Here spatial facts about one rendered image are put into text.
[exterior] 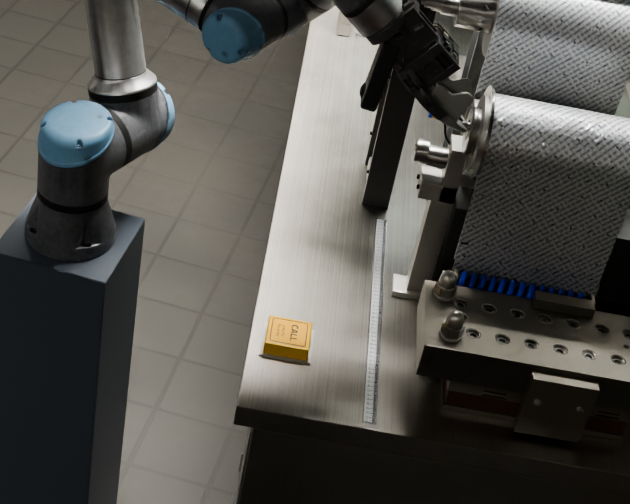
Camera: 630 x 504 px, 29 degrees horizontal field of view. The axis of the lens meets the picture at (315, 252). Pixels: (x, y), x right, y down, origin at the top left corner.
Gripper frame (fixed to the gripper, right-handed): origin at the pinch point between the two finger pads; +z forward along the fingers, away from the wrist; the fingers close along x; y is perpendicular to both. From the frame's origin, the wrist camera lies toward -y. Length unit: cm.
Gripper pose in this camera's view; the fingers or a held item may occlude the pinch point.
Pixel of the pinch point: (456, 124)
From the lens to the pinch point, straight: 183.8
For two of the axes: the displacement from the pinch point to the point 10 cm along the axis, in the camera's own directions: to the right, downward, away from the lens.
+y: 7.6, -4.9, -4.3
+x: 0.8, -5.8, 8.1
